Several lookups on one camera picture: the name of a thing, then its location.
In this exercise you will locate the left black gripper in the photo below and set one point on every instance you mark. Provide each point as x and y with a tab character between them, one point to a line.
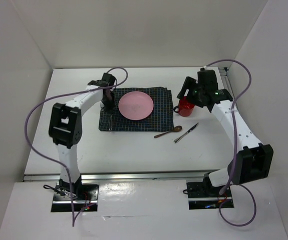
109	108

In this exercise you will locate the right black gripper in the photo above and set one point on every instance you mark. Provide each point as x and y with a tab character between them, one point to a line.
190	83

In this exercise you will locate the red mug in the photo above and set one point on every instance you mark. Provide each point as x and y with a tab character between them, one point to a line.
184	107

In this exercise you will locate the pink plate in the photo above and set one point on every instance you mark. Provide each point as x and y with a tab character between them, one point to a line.
135	105

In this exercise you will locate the dark checkered cloth napkin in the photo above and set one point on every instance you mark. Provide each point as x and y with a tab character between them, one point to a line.
160	120

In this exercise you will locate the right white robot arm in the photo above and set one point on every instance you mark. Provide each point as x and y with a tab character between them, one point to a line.
251	158

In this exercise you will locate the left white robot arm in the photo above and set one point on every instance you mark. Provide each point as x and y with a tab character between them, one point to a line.
66	129

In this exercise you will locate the silver table knife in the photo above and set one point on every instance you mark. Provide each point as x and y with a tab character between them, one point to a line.
186	133

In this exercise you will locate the brown wooden spoon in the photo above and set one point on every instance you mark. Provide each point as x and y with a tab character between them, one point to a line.
174	130

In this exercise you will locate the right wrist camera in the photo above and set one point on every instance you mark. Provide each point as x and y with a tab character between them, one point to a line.
207	80

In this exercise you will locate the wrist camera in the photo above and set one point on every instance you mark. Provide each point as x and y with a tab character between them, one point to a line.
207	80
108	78

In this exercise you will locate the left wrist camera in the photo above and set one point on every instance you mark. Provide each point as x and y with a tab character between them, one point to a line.
108	78

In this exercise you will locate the front aluminium rail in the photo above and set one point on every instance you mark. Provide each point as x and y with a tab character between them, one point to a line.
126	176

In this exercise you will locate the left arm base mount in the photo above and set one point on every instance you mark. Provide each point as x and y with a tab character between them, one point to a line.
87	198

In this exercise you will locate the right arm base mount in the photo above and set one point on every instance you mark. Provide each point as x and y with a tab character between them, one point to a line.
201	199

